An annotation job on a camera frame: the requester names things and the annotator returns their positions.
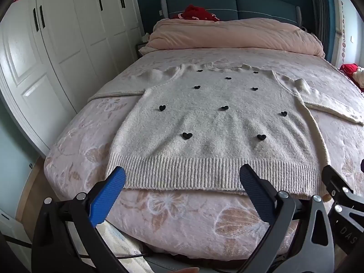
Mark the grey curtain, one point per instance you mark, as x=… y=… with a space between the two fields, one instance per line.
x=318 y=5

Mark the bed with floral sheet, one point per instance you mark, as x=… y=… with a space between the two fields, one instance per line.
x=184 y=227

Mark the pink duvet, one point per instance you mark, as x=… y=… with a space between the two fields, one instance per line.
x=227 y=34

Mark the red cloth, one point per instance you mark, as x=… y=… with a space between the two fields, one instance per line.
x=196 y=12

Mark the red and white clothes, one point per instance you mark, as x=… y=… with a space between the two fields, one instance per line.
x=351 y=69

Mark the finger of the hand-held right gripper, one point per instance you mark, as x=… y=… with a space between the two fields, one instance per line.
x=335 y=182

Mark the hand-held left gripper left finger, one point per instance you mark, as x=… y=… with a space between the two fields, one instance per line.
x=109 y=196

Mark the blue padded headboard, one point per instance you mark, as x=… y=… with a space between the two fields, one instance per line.
x=256 y=2

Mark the cream sweater with black hearts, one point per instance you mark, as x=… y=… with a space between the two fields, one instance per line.
x=213 y=125

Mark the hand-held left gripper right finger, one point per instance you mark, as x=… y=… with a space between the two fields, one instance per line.
x=256 y=197

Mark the white patterned cloth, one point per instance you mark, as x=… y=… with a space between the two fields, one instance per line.
x=125 y=244

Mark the white wardrobe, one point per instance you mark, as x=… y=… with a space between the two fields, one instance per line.
x=71 y=34

